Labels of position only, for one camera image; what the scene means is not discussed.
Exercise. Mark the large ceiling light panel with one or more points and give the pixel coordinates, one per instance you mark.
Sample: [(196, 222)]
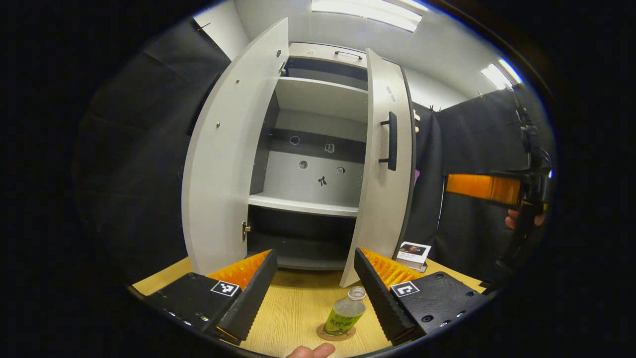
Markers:
[(367, 12)]

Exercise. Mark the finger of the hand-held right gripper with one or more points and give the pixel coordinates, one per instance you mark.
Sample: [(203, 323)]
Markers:
[(477, 186)]

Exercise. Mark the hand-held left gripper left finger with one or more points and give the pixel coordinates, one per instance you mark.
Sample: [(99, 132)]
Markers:
[(253, 298)]

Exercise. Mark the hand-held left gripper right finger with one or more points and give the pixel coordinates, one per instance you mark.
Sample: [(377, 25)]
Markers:
[(380, 298)]

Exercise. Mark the small ceiling light panel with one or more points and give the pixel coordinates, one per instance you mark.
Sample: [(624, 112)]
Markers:
[(499, 74)]

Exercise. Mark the grey cabinet door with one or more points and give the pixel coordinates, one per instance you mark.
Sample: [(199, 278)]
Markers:
[(380, 209), (223, 164)]

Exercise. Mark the green label clear bottle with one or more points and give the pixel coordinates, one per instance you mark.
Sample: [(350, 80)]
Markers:
[(343, 318)]

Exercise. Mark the white cabinet shelf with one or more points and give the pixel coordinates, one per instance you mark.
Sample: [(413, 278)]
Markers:
[(323, 97), (298, 204)]

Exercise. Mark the small white printed box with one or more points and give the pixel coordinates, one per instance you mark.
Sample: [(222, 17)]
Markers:
[(413, 251)]

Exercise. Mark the round brown coaster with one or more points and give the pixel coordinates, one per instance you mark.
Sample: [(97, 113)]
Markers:
[(321, 332)]

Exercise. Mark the black backdrop cloth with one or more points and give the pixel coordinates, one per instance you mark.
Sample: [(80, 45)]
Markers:
[(139, 149)]

